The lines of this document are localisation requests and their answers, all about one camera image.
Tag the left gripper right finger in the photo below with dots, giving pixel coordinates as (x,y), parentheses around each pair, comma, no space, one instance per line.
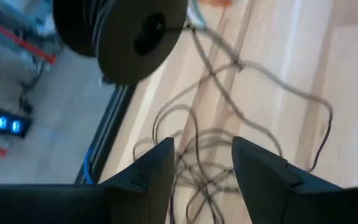
(263,186)

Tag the black computer with blue lights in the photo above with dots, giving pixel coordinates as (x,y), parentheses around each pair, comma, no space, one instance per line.
(3,123)

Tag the black plastic spool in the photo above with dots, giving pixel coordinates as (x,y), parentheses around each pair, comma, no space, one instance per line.
(123,40)

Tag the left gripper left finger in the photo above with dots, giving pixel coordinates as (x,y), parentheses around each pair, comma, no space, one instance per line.
(148,186)

